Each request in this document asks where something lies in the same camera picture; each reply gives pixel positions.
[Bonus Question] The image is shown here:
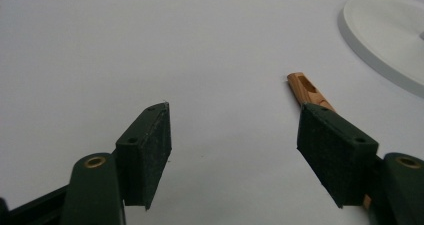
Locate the white plate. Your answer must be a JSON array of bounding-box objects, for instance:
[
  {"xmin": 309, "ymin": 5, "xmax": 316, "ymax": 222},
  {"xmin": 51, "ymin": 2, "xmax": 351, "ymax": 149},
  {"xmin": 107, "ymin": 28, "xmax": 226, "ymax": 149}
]
[{"xmin": 337, "ymin": 0, "xmax": 424, "ymax": 99}]

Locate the wooden handle utensil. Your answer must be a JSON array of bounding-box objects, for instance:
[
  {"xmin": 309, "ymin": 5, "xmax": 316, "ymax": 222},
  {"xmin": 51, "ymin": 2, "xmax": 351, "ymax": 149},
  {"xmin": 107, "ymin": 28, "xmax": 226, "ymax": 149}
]
[{"xmin": 286, "ymin": 72, "xmax": 373, "ymax": 211}]

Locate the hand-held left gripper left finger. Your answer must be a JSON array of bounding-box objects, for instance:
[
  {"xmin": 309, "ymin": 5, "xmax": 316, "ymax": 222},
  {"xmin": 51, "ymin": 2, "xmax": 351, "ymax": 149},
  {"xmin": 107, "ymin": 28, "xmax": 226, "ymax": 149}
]
[{"xmin": 59, "ymin": 101, "xmax": 173, "ymax": 225}]

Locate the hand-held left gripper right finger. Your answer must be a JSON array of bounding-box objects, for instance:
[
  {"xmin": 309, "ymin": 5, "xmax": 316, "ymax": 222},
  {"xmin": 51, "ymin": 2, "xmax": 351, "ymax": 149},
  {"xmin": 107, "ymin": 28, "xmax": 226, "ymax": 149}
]
[{"xmin": 296, "ymin": 102, "xmax": 424, "ymax": 225}]

